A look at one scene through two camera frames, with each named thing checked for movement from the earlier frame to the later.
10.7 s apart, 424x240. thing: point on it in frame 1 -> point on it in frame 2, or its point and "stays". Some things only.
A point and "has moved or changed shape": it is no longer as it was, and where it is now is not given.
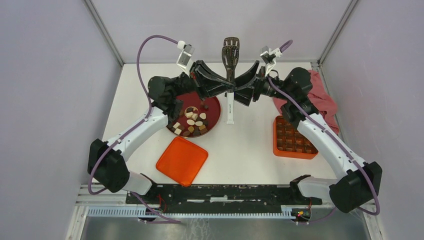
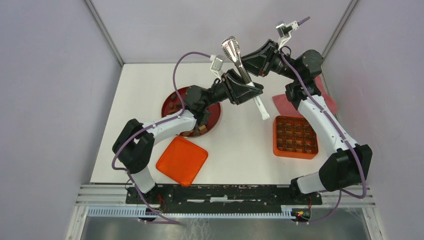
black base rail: x=221 y=198 stays
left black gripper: x=206 y=87 -> x=240 y=92
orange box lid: x=182 y=161 stays
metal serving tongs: x=230 y=52 has moved or changed shape
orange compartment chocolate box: x=289 y=142 stays
